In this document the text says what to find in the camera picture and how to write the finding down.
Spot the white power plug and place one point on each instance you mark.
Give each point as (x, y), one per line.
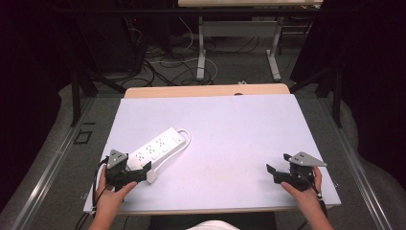
(152, 176)

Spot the person's white shirt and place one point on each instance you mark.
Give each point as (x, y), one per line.
(213, 226)

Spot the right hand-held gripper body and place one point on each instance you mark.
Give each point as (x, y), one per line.
(301, 172)

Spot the desk with white legs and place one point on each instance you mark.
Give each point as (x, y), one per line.
(239, 28)

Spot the white power strip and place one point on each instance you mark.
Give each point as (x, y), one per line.
(182, 145)

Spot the black equipment cabinet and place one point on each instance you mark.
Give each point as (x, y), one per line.
(108, 41)

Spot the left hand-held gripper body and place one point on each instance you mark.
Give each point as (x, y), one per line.
(117, 164)

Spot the white table mat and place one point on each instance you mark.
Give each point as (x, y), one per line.
(230, 143)

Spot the person's dark pants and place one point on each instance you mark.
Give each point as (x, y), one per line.
(255, 222)

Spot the metal floor rail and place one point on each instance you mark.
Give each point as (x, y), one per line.
(360, 172)
(48, 172)

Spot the wooden table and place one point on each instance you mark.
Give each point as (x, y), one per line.
(191, 90)

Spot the person's right hand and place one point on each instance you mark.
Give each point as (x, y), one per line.
(306, 198)

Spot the black floor socket frame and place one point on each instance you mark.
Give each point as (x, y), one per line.
(83, 137)

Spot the person's left hand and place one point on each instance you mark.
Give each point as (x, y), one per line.
(110, 198)

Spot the black metal stand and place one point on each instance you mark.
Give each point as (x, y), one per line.
(335, 96)
(76, 96)

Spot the dark curtain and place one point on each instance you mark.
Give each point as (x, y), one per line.
(373, 80)
(28, 64)

